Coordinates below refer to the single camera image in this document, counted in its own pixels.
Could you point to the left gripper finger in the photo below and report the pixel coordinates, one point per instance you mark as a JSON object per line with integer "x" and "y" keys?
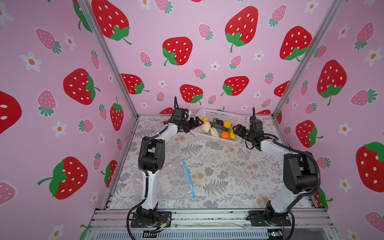
{"x": 198, "y": 121}
{"x": 196, "y": 126}

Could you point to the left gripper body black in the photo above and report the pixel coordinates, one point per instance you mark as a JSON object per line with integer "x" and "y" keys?
{"x": 192, "y": 123}

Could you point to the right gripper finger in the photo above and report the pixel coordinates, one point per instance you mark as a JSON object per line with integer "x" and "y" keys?
{"x": 239, "y": 127}
{"x": 238, "y": 132}

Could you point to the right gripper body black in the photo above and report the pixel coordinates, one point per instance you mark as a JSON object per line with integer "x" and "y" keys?
{"x": 240, "y": 130}

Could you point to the orange mandarin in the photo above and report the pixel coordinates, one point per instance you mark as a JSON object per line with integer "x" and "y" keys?
{"x": 225, "y": 135}

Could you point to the dark purple eggplant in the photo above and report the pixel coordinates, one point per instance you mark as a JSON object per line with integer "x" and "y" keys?
{"x": 218, "y": 127}

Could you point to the clear zip bag blue zipper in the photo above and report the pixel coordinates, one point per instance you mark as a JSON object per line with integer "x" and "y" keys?
{"x": 174, "y": 181}

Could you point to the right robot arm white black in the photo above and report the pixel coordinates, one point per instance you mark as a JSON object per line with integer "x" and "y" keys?
{"x": 301, "y": 173}

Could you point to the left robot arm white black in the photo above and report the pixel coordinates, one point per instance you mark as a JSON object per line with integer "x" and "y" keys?
{"x": 151, "y": 161}

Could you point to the cream white pear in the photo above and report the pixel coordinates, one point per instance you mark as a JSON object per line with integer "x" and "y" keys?
{"x": 206, "y": 127}

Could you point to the yellow mango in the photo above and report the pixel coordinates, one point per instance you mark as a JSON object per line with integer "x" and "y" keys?
{"x": 227, "y": 124}

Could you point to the white chinese cabbage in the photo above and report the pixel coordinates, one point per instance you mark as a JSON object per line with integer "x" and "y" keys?
{"x": 214, "y": 132}

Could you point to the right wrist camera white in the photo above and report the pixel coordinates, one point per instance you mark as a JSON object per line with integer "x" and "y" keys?
{"x": 256, "y": 125}

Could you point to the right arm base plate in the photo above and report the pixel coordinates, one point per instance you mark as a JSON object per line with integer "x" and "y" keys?
{"x": 263, "y": 219}

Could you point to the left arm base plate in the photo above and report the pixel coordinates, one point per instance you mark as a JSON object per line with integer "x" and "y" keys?
{"x": 151, "y": 220}

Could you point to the left frame post aluminium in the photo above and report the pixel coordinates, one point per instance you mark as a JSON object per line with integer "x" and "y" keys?
{"x": 90, "y": 17}

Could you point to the frame post aluminium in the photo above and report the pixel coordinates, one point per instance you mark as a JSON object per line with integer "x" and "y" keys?
{"x": 322, "y": 31}
{"x": 90, "y": 17}

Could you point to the aluminium rail base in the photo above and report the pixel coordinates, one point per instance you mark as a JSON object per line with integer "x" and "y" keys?
{"x": 219, "y": 224}

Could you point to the right frame post aluminium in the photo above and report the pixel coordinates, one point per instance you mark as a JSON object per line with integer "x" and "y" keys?
{"x": 322, "y": 31}

